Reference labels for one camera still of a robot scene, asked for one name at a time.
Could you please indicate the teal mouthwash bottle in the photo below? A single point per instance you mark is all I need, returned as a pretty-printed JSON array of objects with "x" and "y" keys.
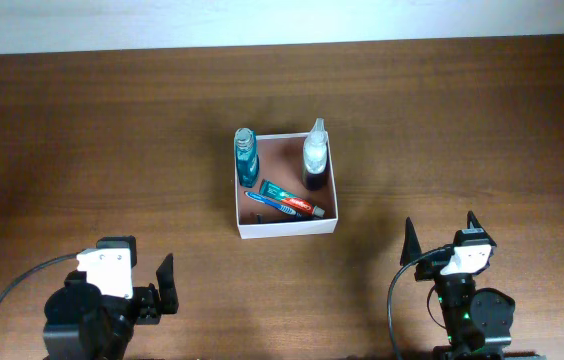
[{"x": 246, "y": 156}]

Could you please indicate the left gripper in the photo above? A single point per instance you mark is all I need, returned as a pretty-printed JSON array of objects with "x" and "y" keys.
[{"x": 148, "y": 298}]

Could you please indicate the blue white toothbrush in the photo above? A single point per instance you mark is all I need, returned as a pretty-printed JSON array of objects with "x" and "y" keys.
[{"x": 266, "y": 201}]

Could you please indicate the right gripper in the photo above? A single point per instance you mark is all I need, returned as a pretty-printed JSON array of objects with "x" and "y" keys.
[{"x": 431, "y": 265}]

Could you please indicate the white cardboard box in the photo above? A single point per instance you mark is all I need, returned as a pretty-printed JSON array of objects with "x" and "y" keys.
[{"x": 281, "y": 162}]

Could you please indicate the green toothpaste tube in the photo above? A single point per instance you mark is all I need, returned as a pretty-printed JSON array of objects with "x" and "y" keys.
[{"x": 275, "y": 192}]

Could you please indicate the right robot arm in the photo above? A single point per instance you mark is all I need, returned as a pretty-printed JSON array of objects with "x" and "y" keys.
[{"x": 477, "y": 321}]

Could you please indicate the clear spray bottle dark liquid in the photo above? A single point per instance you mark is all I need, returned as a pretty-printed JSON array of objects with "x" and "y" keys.
[{"x": 315, "y": 157}]

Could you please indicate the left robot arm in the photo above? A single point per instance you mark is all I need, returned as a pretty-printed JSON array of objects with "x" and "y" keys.
[{"x": 94, "y": 314}]

